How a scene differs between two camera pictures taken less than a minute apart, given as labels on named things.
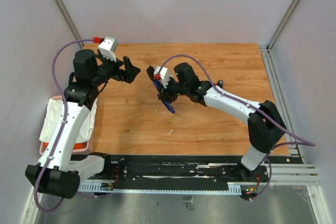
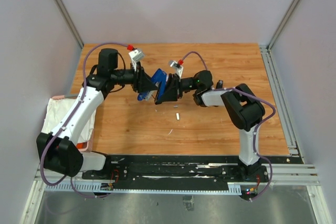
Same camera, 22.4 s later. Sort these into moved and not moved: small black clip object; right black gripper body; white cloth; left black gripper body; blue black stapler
Moved: blue black stapler; left black gripper body
Not moved: white cloth; right black gripper body; small black clip object
